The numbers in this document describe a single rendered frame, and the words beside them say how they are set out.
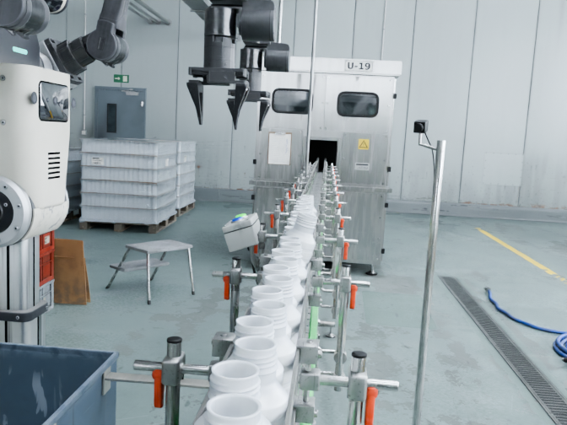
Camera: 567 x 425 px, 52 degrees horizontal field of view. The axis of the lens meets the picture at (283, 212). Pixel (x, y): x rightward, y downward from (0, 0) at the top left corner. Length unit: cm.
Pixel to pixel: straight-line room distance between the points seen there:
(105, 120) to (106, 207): 441
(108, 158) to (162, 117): 407
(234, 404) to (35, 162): 102
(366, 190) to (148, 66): 699
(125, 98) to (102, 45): 1033
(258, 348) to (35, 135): 93
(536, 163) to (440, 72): 247
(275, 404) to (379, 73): 536
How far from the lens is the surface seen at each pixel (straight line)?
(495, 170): 1171
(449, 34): 1164
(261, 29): 107
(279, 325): 61
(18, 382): 118
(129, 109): 1188
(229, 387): 44
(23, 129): 134
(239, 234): 152
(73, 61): 163
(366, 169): 578
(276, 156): 577
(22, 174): 136
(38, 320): 152
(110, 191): 783
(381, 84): 580
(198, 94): 107
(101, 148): 782
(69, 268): 462
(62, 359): 113
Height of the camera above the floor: 134
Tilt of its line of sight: 7 degrees down
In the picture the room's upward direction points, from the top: 3 degrees clockwise
